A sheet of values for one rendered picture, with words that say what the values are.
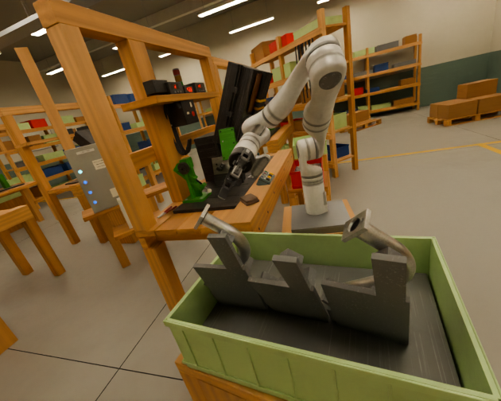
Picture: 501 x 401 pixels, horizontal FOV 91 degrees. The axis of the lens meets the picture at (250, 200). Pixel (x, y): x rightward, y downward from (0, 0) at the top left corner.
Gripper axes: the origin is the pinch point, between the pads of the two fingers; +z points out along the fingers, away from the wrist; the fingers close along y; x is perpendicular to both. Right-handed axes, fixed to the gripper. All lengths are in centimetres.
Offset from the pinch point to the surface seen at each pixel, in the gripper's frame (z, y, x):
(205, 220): 13.8, 0.8, -1.1
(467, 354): 25, 18, 49
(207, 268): 17.3, -12.0, 5.3
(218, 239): 17.3, 1.8, 3.1
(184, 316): 25.8, -24.3, 6.7
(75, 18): -60, -16, -90
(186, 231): -23, -65, -5
